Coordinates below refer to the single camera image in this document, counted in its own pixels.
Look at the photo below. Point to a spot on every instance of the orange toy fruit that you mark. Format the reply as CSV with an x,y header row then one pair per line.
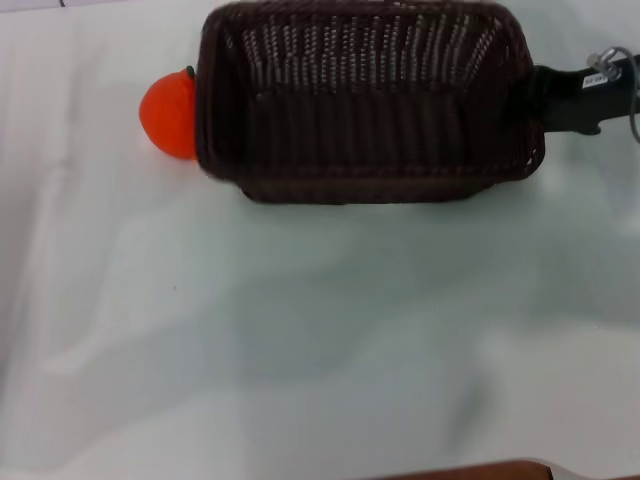
x,y
170,117

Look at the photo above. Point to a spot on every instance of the white tablecloth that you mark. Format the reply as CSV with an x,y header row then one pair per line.
x,y
200,325

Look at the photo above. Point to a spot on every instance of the dark brown woven basket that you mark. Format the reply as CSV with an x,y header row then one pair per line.
x,y
360,145

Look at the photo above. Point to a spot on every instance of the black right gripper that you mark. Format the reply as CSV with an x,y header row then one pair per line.
x,y
580,102

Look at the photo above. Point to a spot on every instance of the brown curved panel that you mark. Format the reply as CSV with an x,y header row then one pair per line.
x,y
465,471

